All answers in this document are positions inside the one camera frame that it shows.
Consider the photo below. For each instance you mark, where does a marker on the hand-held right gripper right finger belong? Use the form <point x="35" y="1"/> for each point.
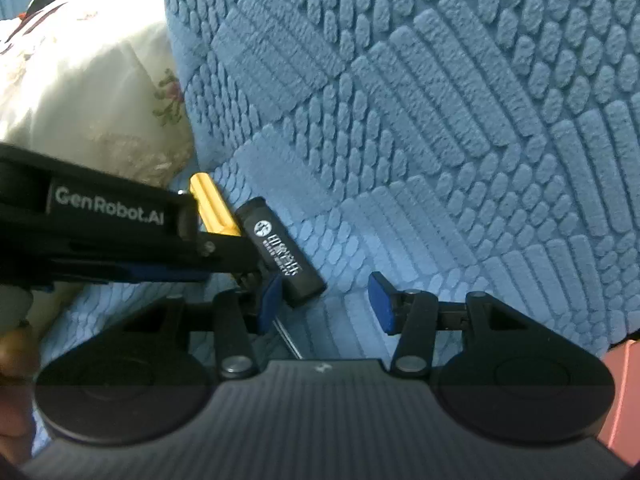
<point x="384" y="305"/>

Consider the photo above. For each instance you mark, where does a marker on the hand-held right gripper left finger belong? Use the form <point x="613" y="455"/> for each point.
<point x="267" y="305"/>

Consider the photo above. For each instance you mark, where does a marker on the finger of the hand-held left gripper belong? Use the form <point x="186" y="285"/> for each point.
<point x="227" y="252"/>
<point x="165" y="276"/>

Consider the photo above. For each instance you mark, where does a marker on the yellow black screwdriver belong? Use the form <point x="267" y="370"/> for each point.
<point x="280" y="250"/>

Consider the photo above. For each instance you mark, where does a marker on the pink cardboard box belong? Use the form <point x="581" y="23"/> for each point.
<point x="625" y="400"/>

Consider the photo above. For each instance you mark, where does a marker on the person's left hand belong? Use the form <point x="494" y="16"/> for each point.
<point x="17" y="360"/>

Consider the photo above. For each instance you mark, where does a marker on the blue textured chair cushion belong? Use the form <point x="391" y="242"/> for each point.
<point x="425" y="135"/>

